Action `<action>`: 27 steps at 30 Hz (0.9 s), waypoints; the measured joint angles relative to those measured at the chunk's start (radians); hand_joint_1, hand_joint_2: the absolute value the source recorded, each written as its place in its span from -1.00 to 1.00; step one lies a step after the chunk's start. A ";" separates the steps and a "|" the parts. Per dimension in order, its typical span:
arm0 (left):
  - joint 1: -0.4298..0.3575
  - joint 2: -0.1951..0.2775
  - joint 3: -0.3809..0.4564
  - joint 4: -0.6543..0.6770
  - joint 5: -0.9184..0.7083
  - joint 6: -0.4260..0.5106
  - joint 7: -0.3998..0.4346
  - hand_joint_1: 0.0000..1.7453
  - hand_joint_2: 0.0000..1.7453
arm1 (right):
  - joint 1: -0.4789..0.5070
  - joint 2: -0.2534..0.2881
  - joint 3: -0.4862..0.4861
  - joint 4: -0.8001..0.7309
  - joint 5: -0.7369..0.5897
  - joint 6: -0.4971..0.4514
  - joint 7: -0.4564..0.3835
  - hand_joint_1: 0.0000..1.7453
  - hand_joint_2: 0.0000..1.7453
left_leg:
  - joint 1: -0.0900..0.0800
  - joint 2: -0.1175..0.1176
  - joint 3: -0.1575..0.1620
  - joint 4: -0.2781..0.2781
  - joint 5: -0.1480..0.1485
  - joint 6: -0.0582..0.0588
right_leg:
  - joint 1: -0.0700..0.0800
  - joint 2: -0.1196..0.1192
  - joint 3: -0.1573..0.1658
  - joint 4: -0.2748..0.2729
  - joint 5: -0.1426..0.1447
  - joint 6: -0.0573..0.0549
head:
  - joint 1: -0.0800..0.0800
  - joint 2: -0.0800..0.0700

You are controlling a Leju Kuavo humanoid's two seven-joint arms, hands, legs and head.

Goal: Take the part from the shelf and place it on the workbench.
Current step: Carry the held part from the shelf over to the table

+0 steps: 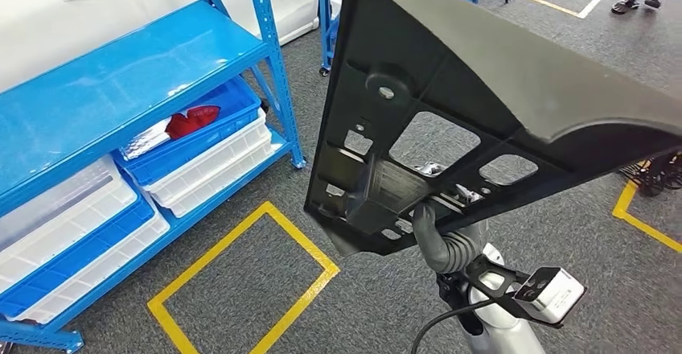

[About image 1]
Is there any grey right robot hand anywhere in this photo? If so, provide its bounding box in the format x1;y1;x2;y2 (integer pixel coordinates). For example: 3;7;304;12
411;183;490;274

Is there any black plastic panel part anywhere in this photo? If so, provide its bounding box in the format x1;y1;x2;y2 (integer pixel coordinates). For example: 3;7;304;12
303;0;682;257

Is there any blue metal shelf rack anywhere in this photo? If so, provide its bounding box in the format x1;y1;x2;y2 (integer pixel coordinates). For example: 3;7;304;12
317;0;528;77
0;0;307;354

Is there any white plastic storage bin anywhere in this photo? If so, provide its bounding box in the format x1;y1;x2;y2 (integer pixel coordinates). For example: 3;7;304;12
13;210;171;326
0;154;138;295
139;110;273;204
159;137;285;220

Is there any yellow floor tape square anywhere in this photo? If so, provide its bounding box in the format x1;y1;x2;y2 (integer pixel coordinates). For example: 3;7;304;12
146;200;342;354
611;159;682;254

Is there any blue plastic storage bin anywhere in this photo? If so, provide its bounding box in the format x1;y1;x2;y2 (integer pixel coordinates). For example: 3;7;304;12
0;194;157;318
110;76;263;188

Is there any red object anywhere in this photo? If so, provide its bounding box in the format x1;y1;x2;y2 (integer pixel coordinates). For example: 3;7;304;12
165;105;222;141

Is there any silver plastic bag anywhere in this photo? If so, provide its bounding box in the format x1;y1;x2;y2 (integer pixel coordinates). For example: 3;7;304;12
120;117;175;162

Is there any white car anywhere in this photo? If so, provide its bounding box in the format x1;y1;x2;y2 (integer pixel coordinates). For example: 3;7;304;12
0;0;321;94

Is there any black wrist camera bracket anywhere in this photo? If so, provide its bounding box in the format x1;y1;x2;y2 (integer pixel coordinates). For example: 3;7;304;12
435;254;567;331

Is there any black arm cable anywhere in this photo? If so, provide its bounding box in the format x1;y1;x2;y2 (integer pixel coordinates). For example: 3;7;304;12
410;297;499;354

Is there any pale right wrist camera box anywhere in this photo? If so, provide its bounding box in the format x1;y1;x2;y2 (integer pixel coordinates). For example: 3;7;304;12
514;267;587;325

